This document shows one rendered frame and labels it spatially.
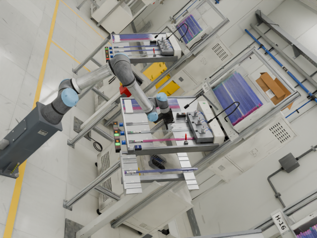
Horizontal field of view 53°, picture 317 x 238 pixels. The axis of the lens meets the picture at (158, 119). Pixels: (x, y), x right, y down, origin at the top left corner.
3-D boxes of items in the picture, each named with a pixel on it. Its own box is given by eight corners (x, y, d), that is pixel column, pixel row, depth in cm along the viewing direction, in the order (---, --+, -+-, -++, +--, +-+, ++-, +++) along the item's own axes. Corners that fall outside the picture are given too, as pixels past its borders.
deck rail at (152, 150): (128, 156, 238) (128, 150, 234) (127, 154, 239) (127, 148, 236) (217, 150, 252) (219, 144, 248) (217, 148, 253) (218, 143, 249)
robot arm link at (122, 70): (126, 65, 197) (162, 118, 225) (125, 57, 205) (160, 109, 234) (111, 74, 199) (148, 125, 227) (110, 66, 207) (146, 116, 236)
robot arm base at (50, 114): (41, 119, 205) (51, 110, 202) (39, 103, 214) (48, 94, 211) (60, 127, 216) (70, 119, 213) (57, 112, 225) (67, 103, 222)
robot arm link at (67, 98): (51, 106, 204) (64, 93, 200) (53, 95, 215) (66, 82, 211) (66, 116, 211) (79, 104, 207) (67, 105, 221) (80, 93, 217)
